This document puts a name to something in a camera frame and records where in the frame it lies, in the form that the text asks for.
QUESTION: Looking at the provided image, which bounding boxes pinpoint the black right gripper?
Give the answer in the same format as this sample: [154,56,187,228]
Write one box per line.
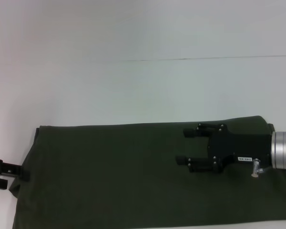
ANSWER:
[175,122,274,174]

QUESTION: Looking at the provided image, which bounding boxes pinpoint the dark green printed t-shirt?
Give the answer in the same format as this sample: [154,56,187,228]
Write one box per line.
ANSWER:
[9,115,286,229]

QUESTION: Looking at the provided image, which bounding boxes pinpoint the silver cable plug connector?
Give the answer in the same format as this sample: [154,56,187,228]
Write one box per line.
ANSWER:
[251,158,270,178]

